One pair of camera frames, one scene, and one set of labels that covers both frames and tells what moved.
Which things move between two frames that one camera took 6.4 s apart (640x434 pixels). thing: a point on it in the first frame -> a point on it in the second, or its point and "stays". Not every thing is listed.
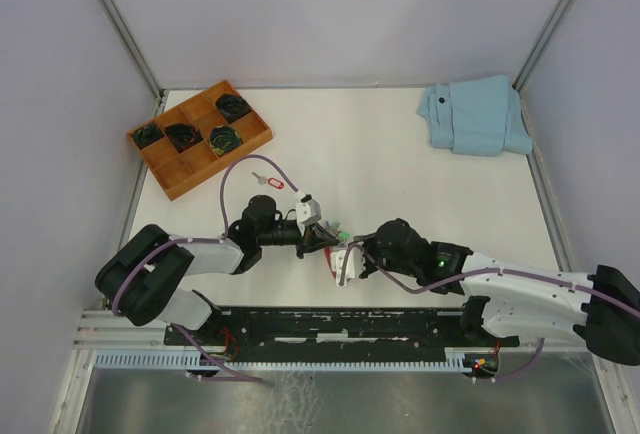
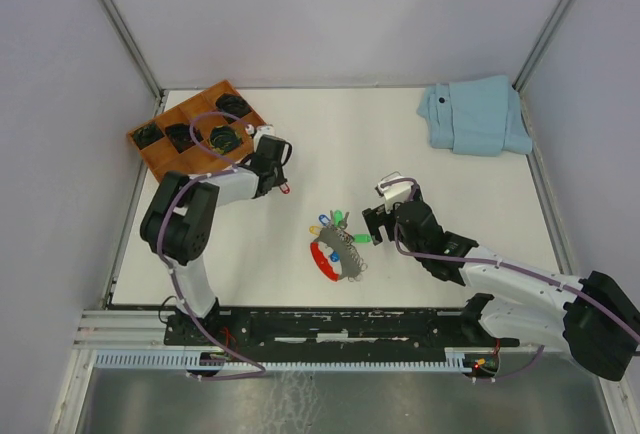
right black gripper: [367, 241] -> [376, 217]
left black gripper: [316, 237] -> [282, 178]
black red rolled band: [183, 136] stays
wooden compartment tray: [198, 137] stays
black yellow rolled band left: [146, 135] stays
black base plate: [339, 329] stays
